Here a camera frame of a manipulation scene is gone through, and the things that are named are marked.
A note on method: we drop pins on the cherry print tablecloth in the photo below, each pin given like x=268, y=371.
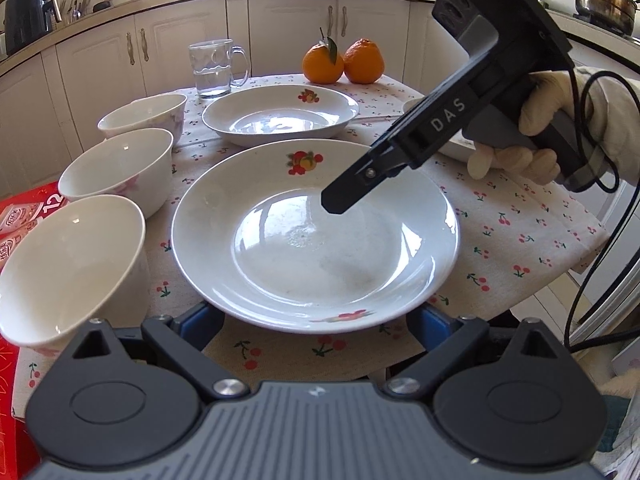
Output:
x=516, y=238

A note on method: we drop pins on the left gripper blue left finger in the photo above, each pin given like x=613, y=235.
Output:
x=176, y=344

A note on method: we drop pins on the white bowl floral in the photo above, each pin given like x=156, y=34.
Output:
x=165, y=111

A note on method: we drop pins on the bumpy orange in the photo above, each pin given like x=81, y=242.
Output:
x=363, y=62

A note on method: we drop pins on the orange with leaf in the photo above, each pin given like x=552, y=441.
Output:
x=323, y=64

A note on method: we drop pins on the black air fryer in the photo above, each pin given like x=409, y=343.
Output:
x=26, y=21

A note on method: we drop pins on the red milk tea carton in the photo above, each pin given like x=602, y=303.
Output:
x=19, y=215

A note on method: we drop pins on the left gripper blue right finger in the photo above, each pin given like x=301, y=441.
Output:
x=449, y=343

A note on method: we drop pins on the glass mug with water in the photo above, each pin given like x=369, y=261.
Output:
x=211, y=63

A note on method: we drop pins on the white bowl pink flowers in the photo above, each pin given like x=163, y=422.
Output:
x=135, y=164

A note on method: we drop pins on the steel stock pot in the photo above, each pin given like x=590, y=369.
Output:
x=619, y=15

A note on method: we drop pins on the gloved right hand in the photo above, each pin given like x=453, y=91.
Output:
x=612, y=118

